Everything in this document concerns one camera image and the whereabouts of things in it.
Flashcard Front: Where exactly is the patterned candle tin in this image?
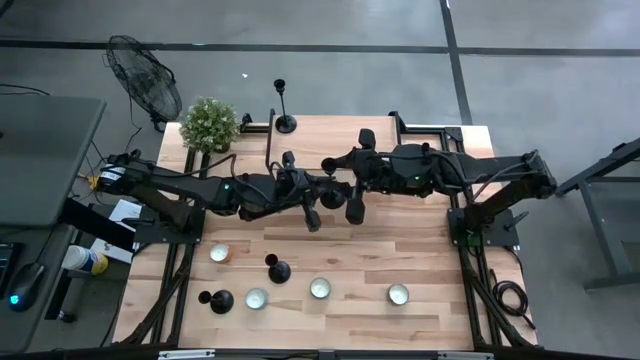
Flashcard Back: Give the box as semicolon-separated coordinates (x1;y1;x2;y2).
387;283;411;307
209;242;231;265
244;287;270;311
308;276;333;301

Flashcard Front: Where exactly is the black keyboard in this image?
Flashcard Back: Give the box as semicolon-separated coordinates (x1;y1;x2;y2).
0;242;24;300

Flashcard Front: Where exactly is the black computer mouse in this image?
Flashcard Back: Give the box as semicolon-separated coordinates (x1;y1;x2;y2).
6;261;46;314

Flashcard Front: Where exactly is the silver metal bracket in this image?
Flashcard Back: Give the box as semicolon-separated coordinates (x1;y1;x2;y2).
437;351;496;360
157;349;217;360

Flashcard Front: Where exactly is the yellow power plug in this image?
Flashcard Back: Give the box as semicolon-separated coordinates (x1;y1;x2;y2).
77;172;109;192

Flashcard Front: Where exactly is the black floor fan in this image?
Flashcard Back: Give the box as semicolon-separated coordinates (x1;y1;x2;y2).
103;34;184;134

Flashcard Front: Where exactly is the grey metal table frame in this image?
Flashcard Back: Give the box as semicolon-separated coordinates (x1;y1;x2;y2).
549;135;640;294

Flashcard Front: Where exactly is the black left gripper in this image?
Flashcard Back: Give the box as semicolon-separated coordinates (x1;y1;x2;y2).
274;150;354;234

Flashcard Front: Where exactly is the dark operator desk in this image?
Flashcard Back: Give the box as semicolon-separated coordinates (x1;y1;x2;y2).
0;224;76;354

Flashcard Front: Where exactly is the coiled black cable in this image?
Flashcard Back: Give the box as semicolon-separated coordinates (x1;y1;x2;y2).
489;268;538;331

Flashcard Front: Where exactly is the wooden shelf riser black frame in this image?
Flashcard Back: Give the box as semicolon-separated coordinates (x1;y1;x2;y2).
264;108;407;190

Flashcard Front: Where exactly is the black aluminium rig frame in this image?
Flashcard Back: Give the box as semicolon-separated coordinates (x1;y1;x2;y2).
117;110;540;351

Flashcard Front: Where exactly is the white paper sheet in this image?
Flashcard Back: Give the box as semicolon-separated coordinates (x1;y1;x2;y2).
107;198;144;224

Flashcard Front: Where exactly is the potted green artificial plant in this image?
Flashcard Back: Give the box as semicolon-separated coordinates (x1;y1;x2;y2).
178;95;242;155

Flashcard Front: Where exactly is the grey side table top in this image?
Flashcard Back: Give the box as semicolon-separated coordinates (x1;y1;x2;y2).
0;94;108;229

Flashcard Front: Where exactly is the white wipes canister yellow lid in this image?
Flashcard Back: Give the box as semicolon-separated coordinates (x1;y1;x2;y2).
60;244;110;277

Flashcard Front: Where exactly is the black metal candlestick holder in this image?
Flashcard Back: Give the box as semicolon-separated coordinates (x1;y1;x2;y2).
272;78;299;135
320;156;348;211
264;253;293;286
197;288;235;316

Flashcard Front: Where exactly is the white booklet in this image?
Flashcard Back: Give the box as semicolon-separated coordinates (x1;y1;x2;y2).
89;238;135;265

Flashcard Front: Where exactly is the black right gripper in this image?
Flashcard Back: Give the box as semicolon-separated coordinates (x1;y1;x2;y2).
324;128;392;226

